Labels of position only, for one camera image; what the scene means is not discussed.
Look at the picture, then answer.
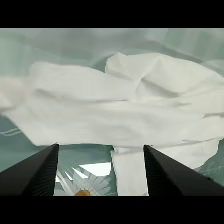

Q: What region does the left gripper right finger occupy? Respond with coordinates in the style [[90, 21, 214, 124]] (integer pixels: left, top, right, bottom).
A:
[[143, 144, 224, 197]]

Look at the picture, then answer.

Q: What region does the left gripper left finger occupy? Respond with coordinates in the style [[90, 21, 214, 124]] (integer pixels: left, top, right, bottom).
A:
[[0, 143, 60, 197]]

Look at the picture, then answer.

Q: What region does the white shirt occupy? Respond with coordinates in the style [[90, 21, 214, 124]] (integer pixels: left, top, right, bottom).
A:
[[0, 51, 224, 197]]

